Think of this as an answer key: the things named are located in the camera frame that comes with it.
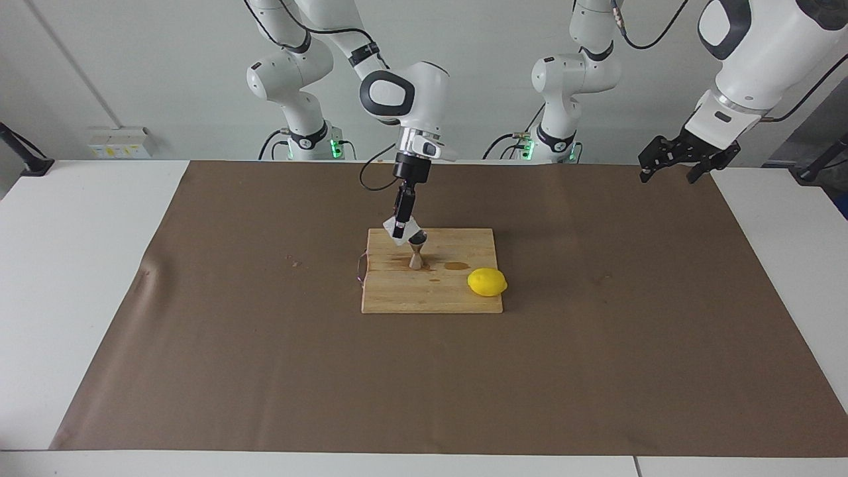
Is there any black camera stand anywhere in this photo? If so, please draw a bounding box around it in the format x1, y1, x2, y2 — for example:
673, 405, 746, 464
795, 132, 848, 186
0, 123, 55, 177

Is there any steel cocktail jigger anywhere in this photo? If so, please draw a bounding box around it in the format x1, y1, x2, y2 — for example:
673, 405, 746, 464
407, 230, 428, 271

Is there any wooden cutting board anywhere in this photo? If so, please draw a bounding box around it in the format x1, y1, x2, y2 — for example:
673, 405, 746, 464
356, 228, 504, 315

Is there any white wall socket box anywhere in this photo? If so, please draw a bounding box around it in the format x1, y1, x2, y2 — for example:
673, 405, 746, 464
87, 127, 154, 160

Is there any yellow lemon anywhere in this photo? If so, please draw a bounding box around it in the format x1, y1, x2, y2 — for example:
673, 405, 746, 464
467, 268, 509, 297

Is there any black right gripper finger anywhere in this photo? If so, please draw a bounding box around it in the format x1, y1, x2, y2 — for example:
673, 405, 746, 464
394, 197, 415, 239

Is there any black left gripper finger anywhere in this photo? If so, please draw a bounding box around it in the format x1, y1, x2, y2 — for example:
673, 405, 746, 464
686, 149, 741, 185
638, 134, 683, 184

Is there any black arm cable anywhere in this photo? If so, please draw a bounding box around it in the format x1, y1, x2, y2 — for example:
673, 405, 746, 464
613, 0, 848, 123
242, 0, 398, 193

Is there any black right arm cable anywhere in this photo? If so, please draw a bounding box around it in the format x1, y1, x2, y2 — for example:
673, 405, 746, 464
242, 0, 398, 193

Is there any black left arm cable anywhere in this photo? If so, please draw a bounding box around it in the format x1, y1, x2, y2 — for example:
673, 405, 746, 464
613, 0, 848, 123

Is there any brown paper table mat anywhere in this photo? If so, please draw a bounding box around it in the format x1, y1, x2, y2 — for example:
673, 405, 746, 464
50, 159, 848, 458

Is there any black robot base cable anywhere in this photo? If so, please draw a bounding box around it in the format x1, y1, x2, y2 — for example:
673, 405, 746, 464
482, 103, 534, 160
258, 129, 292, 160

